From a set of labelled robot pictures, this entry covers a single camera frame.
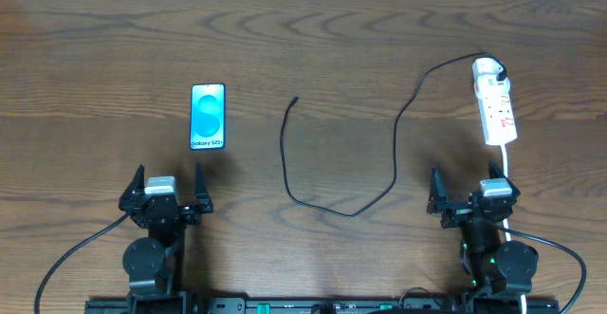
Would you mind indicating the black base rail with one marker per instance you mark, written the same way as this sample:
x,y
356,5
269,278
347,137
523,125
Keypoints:
x,y
414,304

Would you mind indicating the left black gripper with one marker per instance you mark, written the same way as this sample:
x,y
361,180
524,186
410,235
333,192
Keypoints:
x,y
161,209

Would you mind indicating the blue screen Samsung smartphone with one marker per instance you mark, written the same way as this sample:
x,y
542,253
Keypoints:
x,y
208,116

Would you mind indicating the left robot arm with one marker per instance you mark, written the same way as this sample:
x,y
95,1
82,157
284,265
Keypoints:
x,y
154,263

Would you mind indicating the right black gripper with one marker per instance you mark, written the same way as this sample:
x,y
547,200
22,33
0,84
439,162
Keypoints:
x,y
469,210

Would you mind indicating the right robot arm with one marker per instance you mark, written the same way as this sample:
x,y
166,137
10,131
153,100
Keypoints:
x,y
501,271

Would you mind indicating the white power strip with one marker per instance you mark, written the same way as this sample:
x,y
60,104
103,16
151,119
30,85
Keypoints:
x,y
491,87

